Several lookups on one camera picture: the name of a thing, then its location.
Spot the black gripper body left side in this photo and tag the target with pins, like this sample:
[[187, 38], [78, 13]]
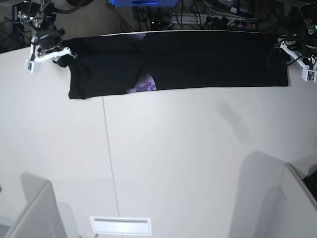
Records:
[[304, 43]]

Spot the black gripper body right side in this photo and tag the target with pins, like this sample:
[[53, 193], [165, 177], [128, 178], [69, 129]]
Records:
[[49, 39]]

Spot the blue box at top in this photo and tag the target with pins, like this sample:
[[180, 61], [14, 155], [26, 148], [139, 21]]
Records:
[[142, 3]]

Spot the dark T-shirt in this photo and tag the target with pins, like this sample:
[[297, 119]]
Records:
[[154, 61]]

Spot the white power strip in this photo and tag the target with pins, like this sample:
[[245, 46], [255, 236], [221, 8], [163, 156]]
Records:
[[213, 22]]

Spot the black keyboard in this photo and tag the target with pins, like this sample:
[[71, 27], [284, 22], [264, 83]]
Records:
[[311, 183]]

